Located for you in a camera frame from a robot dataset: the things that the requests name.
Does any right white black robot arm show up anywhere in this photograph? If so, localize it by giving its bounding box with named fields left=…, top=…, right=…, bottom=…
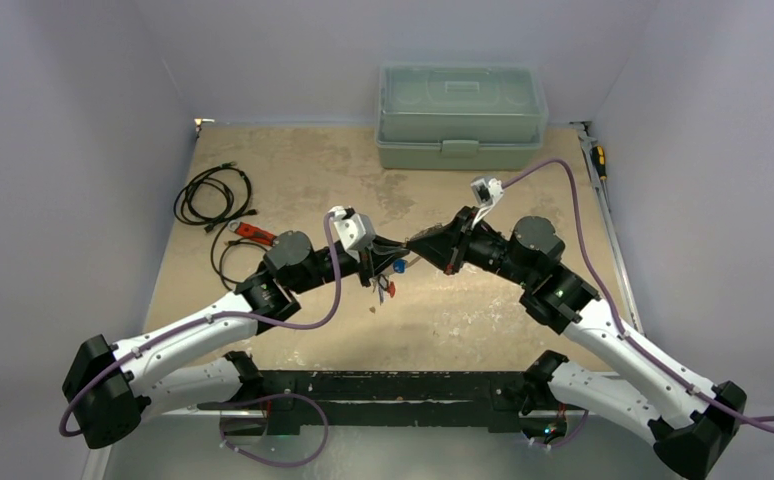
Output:
left=406, top=207, right=747, bottom=479

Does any black coiled cable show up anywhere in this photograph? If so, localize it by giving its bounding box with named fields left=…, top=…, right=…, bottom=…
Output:
left=173, top=162, right=284, bottom=291

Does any keyring with keys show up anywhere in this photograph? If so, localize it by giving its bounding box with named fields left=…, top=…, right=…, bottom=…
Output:
left=372, top=256, right=421, bottom=305

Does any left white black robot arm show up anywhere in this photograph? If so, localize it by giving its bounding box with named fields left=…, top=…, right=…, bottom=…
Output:
left=58, top=221, right=409, bottom=449

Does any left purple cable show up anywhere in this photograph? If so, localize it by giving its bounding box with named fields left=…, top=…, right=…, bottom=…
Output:
left=58, top=210, right=344, bottom=439

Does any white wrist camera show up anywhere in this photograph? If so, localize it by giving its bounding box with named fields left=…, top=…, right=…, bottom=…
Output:
left=329, top=206, right=376, bottom=252
left=470, top=176, right=504, bottom=207

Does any red handled adjustable wrench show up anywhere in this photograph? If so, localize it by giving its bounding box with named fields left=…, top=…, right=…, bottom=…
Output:
left=227, top=220, right=276, bottom=247

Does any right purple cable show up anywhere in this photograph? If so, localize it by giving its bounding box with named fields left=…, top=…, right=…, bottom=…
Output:
left=500, top=157, right=774, bottom=440

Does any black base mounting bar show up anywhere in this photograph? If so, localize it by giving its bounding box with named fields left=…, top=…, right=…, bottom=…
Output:
left=198, top=369, right=590, bottom=437

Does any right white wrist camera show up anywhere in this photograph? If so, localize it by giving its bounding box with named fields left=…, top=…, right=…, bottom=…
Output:
left=470, top=176, right=504, bottom=207

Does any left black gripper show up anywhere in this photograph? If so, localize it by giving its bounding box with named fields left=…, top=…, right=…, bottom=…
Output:
left=290, top=233, right=408, bottom=295

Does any yellow black screwdriver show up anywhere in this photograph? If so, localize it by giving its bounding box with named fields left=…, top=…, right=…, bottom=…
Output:
left=590, top=145, right=607, bottom=182

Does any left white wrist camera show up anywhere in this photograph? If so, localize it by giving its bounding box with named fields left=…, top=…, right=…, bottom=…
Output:
left=329, top=206, right=376, bottom=252

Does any green plastic toolbox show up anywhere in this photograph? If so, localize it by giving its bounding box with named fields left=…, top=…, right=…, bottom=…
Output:
left=375, top=64, right=549, bottom=171

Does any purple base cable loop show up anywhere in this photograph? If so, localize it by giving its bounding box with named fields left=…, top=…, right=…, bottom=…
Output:
left=218, top=393, right=330, bottom=470

